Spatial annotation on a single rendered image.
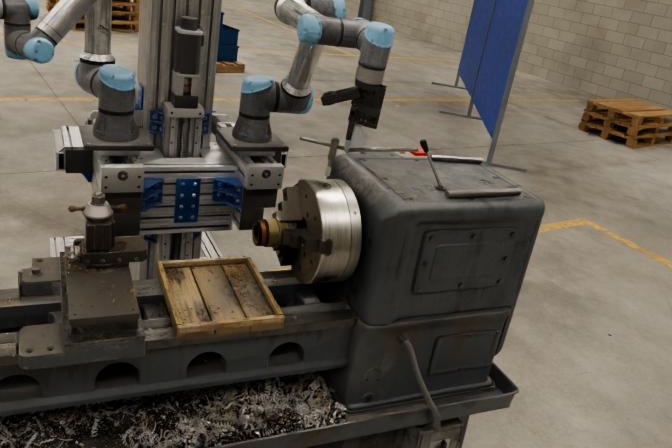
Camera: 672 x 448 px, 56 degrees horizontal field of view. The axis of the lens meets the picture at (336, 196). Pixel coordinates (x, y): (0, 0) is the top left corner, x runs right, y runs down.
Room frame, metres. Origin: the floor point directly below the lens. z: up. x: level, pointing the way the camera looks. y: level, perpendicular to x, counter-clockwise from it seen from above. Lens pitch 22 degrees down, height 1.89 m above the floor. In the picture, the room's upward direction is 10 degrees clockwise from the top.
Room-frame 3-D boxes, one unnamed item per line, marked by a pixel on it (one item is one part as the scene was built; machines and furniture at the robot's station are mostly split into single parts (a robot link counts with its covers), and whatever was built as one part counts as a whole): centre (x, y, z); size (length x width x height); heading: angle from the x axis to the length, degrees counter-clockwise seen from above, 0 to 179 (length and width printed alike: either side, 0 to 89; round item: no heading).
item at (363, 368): (1.93, -0.31, 0.43); 0.60 x 0.48 x 0.86; 117
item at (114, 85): (2.06, 0.80, 1.33); 0.13 x 0.12 x 0.14; 50
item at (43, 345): (1.43, 0.64, 0.90); 0.47 x 0.30 x 0.06; 27
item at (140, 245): (1.54, 0.60, 0.99); 0.20 x 0.10 x 0.05; 117
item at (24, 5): (1.94, 1.06, 1.56); 0.11 x 0.08 x 0.09; 140
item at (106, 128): (2.06, 0.79, 1.21); 0.15 x 0.15 x 0.10
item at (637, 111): (8.91, -3.94, 0.22); 1.25 x 0.86 x 0.44; 130
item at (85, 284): (1.47, 0.60, 0.95); 0.43 x 0.17 x 0.05; 27
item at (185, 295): (1.60, 0.30, 0.89); 0.36 x 0.30 x 0.04; 27
